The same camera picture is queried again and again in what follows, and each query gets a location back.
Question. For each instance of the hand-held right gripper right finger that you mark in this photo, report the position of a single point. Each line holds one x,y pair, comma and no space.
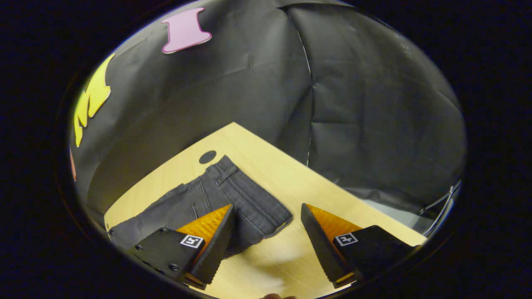
320,249

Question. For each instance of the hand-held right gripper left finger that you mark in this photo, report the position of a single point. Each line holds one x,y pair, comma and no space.
218,249

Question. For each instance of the black backdrop cloth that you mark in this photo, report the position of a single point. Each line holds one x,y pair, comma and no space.
249,91

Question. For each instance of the dark grey jeans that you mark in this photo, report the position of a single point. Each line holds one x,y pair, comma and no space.
249,203

